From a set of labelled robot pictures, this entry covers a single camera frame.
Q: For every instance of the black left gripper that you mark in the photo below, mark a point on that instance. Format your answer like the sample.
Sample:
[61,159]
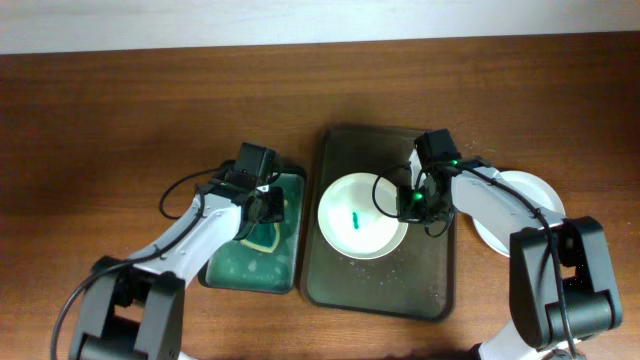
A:
[278,208]

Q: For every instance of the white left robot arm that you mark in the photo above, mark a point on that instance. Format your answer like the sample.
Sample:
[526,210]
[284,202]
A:
[133,308]

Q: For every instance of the dark brown serving tray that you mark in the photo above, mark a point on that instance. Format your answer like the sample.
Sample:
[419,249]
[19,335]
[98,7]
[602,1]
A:
[415,280]

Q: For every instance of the yellow green sponge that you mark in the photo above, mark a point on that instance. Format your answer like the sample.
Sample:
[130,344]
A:
[265,238]

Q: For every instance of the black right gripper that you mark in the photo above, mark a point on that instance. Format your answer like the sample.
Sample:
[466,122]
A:
[407,211]

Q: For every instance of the black tray soapy water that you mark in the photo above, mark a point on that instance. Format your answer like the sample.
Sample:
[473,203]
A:
[237,267]

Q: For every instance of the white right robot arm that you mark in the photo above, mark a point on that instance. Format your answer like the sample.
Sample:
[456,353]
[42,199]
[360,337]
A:
[562,285]

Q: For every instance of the white plate green stain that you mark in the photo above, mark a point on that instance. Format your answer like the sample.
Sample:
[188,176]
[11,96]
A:
[355,216]

